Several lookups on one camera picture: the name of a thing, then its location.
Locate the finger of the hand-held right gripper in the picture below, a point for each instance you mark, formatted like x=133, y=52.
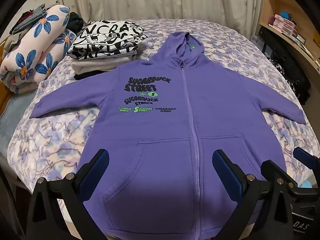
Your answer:
x=271, y=168
x=306, y=156

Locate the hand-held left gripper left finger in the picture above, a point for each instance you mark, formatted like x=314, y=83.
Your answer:
x=96, y=166

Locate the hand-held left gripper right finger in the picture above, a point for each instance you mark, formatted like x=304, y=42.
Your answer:
x=226, y=171

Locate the purple zip hoodie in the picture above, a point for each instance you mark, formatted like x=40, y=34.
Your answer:
x=165, y=135

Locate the black and white printed garment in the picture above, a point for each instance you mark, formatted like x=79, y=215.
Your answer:
x=107, y=40

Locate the black clothes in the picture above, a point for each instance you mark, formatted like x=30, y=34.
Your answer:
x=76, y=21

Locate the bed with purple floral sheet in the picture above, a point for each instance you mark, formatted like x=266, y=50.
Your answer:
x=57, y=145

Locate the black bag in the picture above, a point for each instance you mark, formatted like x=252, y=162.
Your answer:
x=290, y=67

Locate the black folded garment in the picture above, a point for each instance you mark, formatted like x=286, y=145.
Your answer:
x=85, y=75

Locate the beige folded garment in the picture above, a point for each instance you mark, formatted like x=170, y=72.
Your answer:
x=100, y=65

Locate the blue flower rolled blanket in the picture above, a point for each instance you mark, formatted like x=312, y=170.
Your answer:
x=40, y=52

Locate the stack of pink boxes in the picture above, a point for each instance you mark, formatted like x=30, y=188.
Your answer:
x=283, y=25

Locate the wooden bookshelf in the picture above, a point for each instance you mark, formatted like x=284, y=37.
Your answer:
x=297, y=7

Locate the grey cloth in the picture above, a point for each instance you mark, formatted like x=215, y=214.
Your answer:
x=30, y=20

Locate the cream curtain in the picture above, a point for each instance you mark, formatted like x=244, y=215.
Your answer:
x=155, y=0

